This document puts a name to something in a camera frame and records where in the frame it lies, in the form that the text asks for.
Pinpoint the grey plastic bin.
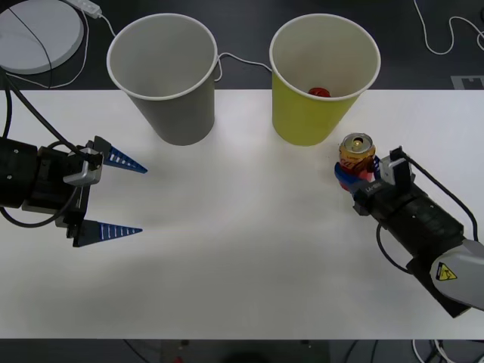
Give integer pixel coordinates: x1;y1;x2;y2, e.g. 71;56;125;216
106;14;219;147

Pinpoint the yellow-green plastic bin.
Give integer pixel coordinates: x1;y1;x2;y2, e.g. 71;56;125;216
269;13;382;147

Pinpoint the thin black cable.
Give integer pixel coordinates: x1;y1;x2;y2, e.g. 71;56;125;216
7;5;54;90

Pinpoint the gold and red drink can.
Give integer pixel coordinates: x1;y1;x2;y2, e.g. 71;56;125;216
338;132;379;191

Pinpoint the white power strip cable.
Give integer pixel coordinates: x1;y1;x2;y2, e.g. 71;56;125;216
98;13;274;82

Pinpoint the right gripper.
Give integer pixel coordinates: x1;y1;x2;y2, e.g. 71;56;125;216
334;154;431;228

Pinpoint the white round disc base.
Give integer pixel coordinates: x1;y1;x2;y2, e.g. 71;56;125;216
0;0;85;75

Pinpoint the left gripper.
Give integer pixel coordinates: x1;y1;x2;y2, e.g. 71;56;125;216
21;135;149;249

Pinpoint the white power strip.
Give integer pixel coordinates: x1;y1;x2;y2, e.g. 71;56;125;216
63;0;104;18

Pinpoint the white looped cable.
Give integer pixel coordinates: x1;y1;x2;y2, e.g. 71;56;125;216
412;0;484;55

